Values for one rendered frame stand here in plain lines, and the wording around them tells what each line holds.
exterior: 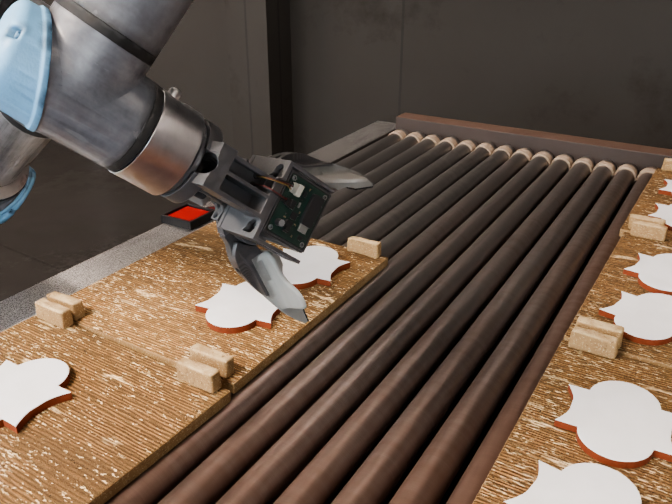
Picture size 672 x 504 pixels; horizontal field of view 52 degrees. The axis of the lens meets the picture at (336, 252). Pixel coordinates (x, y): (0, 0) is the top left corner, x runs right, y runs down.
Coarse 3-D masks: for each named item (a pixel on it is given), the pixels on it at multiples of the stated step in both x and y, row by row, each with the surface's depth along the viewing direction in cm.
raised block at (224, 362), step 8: (200, 344) 86; (192, 352) 85; (200, 352) 84; (208, 352) 84; (216, 352) 84; (192, 360) 86; (200, 360) 85; (208, 360) 84; (216, 360) 83; (224, 360) 83; (232, 360) 84; (216, 368) 84; (224, 368) 83; (232, 368) 84; (224, 376) 84
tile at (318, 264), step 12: (288, 252) 114; (312, 252) 114; (324, 252) 114; (336, 252) 114; (288, 264) 110; (300, 264) 110; (312, 264) 110; (324, 264) 110; (336, 264) 110; (348, 264) 111; (288, 276) 106; (300, 276) 106; (312, 276) 106; (324, 276) 106; (300, 288) 104
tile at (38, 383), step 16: (0, 368) 84; (16, 368) 84; (32, 368) 84; (48, 368) 84; (64, 368) 84; (0, 384) 81; (16, 384) 81; (32, 384) 81; (48, 384) 81; (64, 384) 82; (0, 400) 78; (16, 400) 78; (32, 400) 78; (48, 400) 79; (64, 400) 80; (0, 416) 76; (16, 416) 76; (32, 416) 77; (16, 432) 75
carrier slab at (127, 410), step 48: (0, 336) 93; (48, 336) 93; (96, 336) 93; (96, 384) 83; (144, 384) 83; (0, 432) 75; (48, 432) 75; (96, 432) 75; (144, 432) 75; (0, 480) 69; (48, 480) 69; (96, 480) 69
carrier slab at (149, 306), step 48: (192, 240) 121; (96, 288) 105; (144, 288) 105; (192, 288) 105; (336, 288) 105; (144, 336) 93; (192, 336) 93; (240, 336) 93; (288, 336) 93; (240, 384) 84
